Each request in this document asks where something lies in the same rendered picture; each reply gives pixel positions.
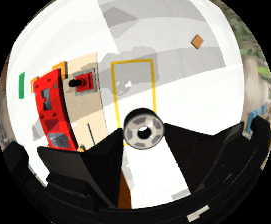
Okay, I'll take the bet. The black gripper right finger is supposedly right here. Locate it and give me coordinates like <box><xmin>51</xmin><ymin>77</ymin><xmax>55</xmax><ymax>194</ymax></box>
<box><xmin>164</xmin><ymin>122</ymin><xmax>245</xmax><ymax>194</ymax></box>

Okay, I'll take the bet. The black and grey wheel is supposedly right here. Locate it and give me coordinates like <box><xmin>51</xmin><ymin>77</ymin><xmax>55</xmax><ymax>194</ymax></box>
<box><xmin>122</xmin><ymin>108</ymin><xmax>165</xmax><ymax>149</ymax></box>

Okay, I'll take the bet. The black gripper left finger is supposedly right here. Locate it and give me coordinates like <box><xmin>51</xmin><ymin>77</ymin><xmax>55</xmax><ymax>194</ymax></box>
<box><xmin>36</xmin><ymin>127</ymin><xmax>124</xmax><ymax>208</ymax></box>

